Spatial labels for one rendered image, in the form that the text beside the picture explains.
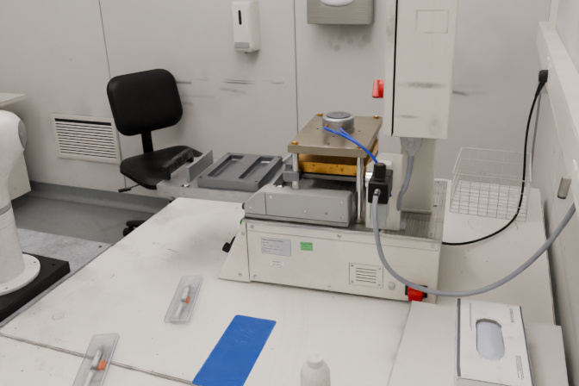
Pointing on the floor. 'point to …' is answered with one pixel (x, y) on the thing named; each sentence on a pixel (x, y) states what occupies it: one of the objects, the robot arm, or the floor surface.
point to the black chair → (146, 124)
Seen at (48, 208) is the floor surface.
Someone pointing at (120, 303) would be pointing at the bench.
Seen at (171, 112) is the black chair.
